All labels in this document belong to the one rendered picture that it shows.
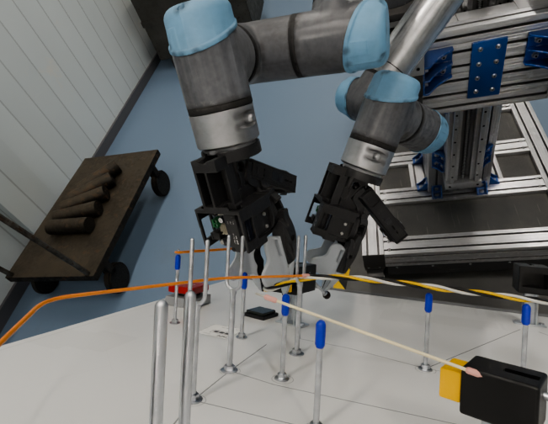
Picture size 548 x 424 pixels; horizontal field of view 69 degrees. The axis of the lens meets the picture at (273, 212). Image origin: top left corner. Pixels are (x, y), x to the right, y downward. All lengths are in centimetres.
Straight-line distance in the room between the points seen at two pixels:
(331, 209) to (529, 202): 143
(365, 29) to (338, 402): 38
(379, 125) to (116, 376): 47
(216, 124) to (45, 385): 30
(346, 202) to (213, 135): 28
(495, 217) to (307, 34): 150
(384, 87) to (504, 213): 135
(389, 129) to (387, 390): 36
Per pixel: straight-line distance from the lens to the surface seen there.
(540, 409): 31
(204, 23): 44
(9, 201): 275
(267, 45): 52
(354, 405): 40
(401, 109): 64
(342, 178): 64
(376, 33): 49
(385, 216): 67
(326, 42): 50
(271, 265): 51
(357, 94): 79
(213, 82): 44
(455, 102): 139
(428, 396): 45
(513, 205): 195
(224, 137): 45
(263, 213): 48
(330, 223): 63
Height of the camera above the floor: 164
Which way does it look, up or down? 45 degrees down
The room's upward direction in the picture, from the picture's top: 22 degrees counter-clockwise
